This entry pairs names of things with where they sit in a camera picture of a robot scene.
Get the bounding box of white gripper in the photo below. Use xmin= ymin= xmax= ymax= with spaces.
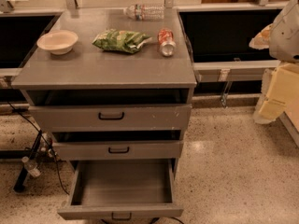
xmin=249 ymin=24 xmax=299 ymax=124

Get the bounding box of grey bottom drawer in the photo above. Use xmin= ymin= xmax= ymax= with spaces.
xmin=58 ymin=160 xmax=183 ymax=221

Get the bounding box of grey drawer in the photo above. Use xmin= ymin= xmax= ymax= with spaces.
xmin=58 ymin=160 xmax=183 ymax=221
xmin=53 ymin=141 xmax=183 ymax=161
xmin=29 ymin=105 xmax=192 ymax=132

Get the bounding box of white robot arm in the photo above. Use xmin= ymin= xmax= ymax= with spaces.
xmin=249 ymin=0 xmax=299 ymax=124

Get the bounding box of grey drawer cabinet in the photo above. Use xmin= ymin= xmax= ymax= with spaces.
xmin=10 ymin=7 xmax=198 ymax=179

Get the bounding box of grey top drawer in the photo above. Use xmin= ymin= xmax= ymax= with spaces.
xmin=29 ymin=105 xmax=192 ymax=132

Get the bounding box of grey middle drawer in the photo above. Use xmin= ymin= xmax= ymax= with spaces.
xmin=53 ymin=141 xmax=183 ymax=161

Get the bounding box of red soda can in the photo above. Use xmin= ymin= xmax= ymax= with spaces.
xmin=157 ymin=28 xmax=176 ymax=57

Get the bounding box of clear plastic water bottle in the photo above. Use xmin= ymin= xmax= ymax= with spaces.
xmin=123 ymin=4 xmax=164 ymax=21

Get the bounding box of green chip bag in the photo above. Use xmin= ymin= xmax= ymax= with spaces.
xmin=93 ymin=29 xmax=152 ymax=54

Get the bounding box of white bowl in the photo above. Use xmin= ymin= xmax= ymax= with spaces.
xmin=37 ymin=30 xmax=78 ymax=55

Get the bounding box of small bottle on floor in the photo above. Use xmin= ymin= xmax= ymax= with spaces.
xmin=21 ymin=156 xmax=41 ymax=177

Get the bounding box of black stand leg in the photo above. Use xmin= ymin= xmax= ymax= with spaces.
xmin=13 ymin=130 xmax=43 ymax=193

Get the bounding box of grey metal rail frame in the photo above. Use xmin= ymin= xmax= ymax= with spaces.
xmin=193 ymin=60 xmax=279 ymax=82

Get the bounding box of black floor cable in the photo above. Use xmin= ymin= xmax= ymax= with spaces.
xmin=6 ymin=100 xmax=71 ymax=196

